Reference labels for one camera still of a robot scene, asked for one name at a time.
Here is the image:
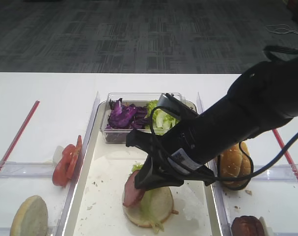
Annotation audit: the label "left clear acrylic divider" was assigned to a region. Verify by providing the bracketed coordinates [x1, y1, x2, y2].
[49, 93, 100, 236]

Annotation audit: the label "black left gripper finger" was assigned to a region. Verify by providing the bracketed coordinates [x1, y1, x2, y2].
[135, 155, 154, 189]

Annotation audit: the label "white metal tray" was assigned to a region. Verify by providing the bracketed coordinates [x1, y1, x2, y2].
[58, 102, 220, 236]

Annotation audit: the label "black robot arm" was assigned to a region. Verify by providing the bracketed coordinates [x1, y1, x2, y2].
[126, 46, 298, 191]

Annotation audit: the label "right red strip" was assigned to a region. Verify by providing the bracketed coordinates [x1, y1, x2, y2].
[271, 127, 298, 195]

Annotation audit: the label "clear plastic salad container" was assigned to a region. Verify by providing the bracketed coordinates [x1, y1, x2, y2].
[100, 92, 196, 144]

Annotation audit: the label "rear tomato slice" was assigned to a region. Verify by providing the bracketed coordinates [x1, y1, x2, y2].
[66, 135, 82, 179]

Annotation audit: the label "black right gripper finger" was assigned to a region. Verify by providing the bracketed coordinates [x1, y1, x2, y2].
[148, 168, 215, 190]

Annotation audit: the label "white tomato pusher block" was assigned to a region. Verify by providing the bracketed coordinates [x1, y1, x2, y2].
[53, 146, 64, 166]

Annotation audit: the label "brown meat patty slice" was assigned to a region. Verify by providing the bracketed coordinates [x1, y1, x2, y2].
[123, 170, 146, 208]

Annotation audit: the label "bun half at left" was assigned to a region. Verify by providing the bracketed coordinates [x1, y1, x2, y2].
[10, 195, 48, 236]

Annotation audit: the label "red strip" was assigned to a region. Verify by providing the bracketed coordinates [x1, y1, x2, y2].
[271, 127, 298, 195]
[0, 100, 40, 171]

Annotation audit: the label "right upper clear cross rail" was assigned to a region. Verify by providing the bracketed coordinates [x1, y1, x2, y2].
[252, 164, 298, 183]

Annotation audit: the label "left red strip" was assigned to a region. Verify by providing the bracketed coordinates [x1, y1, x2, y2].
[0, 100, 40, 171]

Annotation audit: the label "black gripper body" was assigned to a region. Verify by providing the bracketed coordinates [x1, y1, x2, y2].
[126, 122, 208, 176]

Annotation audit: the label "black camera cable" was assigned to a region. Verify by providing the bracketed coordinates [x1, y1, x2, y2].
[148, 93, 298, 190]

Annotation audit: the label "rear sesame bun top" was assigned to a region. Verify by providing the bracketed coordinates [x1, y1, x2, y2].
[238, 142, 252, 177]

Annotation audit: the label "left clear cross rail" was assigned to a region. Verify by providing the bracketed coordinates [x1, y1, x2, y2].
[0, 161, 54, 178]

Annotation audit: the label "bottom bun half on tray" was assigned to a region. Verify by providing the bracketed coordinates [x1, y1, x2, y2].
[122, 186, 174, 228]

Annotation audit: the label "white cable on floor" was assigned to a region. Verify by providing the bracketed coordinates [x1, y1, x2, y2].
[266, 24, 298, 37]

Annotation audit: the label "clear cross rail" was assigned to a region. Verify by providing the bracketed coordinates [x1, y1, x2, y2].
[252, 164, 298, 183]
[0, 161, 54, 178]

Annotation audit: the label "green lettuce pieces in container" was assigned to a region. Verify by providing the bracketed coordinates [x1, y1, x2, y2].
[145, 100, 179, 135]

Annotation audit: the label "sesame bun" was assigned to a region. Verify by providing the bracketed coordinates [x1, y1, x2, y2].
[238, 142, 252, 177]
[219, 144, 242, 177]

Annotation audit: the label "front sesame bun top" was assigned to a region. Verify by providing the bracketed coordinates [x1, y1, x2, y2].
[219, 144, 242, 177]

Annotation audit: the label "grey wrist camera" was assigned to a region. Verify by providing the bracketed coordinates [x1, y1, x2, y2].
[157, 93, 198, 120]

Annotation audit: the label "purple cabbage shreds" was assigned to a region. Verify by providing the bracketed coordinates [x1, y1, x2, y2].
[106, 98, 149, 130]

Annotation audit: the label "remaining meat patties stack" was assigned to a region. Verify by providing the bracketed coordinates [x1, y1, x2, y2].
[231, 216, 265, 236]

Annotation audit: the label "lettuce leaf on bun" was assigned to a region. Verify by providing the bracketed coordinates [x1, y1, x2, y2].
[131, 164, 165, 234]

